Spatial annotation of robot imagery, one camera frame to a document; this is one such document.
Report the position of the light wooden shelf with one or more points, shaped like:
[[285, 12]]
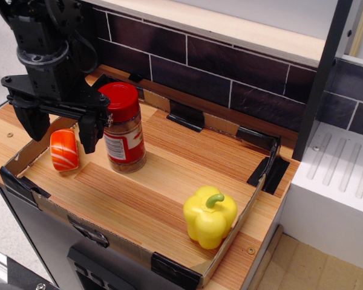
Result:
[[275, 42]]

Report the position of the white dish drainer sink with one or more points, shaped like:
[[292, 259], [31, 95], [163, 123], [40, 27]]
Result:
[[324, 204]]

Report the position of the red-capped spice bottle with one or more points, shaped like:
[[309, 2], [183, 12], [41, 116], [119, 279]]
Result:
[[123, 138]]

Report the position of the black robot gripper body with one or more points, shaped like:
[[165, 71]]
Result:
[[55, 79]]

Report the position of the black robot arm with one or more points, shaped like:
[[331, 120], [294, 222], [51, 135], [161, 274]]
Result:
[[51, 19]]

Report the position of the black vertical post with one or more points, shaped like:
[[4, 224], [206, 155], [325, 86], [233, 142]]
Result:
[[310, 123]]

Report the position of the yellow bell pepper toy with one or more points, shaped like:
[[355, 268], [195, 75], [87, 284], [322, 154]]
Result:
[[209, 215]]

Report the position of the salmon sushi toy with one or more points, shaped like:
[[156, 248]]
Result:
[[63, 150]]

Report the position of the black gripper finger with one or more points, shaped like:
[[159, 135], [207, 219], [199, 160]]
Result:
[[35, 122], [91, 130]]

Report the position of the right brass countertop screw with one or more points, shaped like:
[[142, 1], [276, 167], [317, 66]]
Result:
[[251, 251]]

